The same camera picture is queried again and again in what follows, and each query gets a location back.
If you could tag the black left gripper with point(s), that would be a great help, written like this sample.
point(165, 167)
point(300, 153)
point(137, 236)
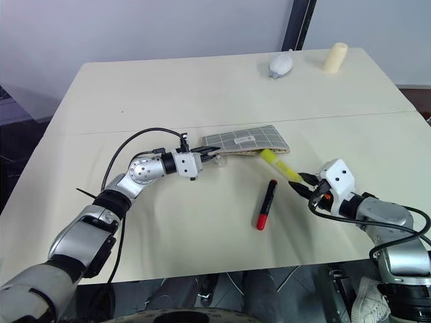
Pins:
point(204, 159)

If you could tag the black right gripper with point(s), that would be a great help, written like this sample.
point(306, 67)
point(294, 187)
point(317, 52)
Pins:
point(320, 195)

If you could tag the yellow highlighter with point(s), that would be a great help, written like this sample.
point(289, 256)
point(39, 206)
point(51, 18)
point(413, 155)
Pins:
point(279, 164)

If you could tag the grey grid pouch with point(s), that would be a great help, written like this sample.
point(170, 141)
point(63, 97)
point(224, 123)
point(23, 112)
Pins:
point(249, 139)

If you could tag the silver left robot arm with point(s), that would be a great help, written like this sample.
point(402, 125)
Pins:
point(144, 171)

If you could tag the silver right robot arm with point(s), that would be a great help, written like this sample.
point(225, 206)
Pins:
point(387, 212)

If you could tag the red marker with black cap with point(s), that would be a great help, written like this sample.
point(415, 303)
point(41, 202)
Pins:
point(266, 205)

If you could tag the grey crumpled plastic bag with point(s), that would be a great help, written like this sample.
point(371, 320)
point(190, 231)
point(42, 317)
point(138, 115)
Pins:
point(280, 64)

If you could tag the dark rounded leg shape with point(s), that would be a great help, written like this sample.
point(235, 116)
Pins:
point(261, 292)
point(175, 294)

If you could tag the cream cylinder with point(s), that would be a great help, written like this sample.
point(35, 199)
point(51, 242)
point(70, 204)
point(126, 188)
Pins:
point(335, 58)

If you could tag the white sneaker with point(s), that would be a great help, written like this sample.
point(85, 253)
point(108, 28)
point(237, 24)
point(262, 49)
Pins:
point(368, 301)

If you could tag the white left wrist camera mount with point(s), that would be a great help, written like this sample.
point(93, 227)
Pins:
point(184, 164)

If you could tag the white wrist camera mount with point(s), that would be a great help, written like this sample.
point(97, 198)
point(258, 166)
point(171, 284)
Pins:
point(340, 178)
point(184, 164)

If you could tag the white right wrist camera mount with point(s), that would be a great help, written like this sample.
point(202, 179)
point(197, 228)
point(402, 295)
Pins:
point(340, 178)

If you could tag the black metal frame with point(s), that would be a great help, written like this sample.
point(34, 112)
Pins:
point(340, 282)

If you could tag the dark metal post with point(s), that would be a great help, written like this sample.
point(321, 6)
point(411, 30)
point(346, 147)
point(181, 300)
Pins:
point(296, 23)

